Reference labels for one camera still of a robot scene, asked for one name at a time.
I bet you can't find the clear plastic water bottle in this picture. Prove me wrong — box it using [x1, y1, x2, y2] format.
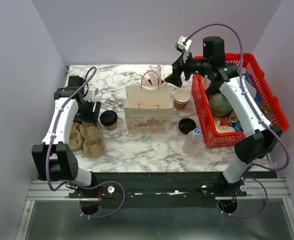
[182, 128, 202, 156]

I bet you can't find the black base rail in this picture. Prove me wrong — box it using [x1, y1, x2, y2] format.
[69, 172, 246, 209]

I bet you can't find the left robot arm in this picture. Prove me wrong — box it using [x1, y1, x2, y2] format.
[32, 75, 101, 198]

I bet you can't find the black coffee cup lid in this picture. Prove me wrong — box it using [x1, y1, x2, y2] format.
[100, 110, 118, 127]

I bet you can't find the brown paper coffee cup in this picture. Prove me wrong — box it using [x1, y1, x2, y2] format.
[105, 122, 118, 131]

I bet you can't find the stack of black lids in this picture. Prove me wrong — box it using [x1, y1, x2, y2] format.
[178, 118, 196, 135]

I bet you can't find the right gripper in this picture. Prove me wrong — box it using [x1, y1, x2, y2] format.
[164, 49, 210, 88]

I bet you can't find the aluminium frame rail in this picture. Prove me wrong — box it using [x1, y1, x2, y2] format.
[27, 178, 291, 201]

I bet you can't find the red plastic basket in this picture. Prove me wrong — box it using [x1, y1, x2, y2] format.
[191, 53, 289, 149]

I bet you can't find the cardboard cup carrier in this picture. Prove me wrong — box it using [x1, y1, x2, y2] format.
[80, 122, 106, 158]
[69, 122, 83, 151]

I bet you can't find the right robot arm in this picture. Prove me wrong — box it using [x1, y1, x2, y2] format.
[165, 36, 282, 196]

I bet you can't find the paper takeout bag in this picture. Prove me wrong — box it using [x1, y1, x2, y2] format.
[123, 70, 174, 136]

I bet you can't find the green melon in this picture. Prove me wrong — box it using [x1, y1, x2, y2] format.
[209, 93, 233, 118]

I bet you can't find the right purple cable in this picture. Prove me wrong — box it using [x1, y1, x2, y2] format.
[184, 23, 290, 219]

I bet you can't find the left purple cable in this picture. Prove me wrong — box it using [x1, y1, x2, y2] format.
[45, 66, 126, 219]

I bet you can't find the purple cable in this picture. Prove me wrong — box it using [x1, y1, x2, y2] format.
[45, 66, 126, 219]
[184, 23, 290, 219]

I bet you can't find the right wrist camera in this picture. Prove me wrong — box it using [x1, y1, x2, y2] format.
[175, 36, 192, 63]

